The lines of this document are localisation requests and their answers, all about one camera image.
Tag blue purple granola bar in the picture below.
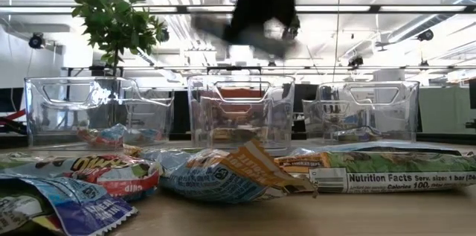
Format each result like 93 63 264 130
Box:
0 174 139 236

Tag blue and red granola bar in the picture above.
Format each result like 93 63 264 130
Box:
122 144 209 172
76 123 127 150
124 127 164 144

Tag red and white snack bag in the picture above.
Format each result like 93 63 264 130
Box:
0 153 164 202

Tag green leafy plant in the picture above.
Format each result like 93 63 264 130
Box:
70 0 170 77

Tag black aluminium table frame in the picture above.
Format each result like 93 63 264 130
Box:
0 131 476 147

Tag black monitor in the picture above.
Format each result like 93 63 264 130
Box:
0 87 24 112
293 83 317 112

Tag pale green partition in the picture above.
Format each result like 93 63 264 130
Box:
419 86 470 135

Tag orange red seat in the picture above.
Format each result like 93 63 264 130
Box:
217 87 266 116

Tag thin hanging cable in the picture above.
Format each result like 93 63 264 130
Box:
335 0 341 69

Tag blue orange granola bar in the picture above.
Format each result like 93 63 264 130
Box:
158 138 318 204

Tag clear plastic bin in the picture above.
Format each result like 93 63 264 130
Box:
187 74 297 151
24 76 175 148
301 80 421 144

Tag thin black background rail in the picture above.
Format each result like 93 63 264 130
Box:
61 65 476 75

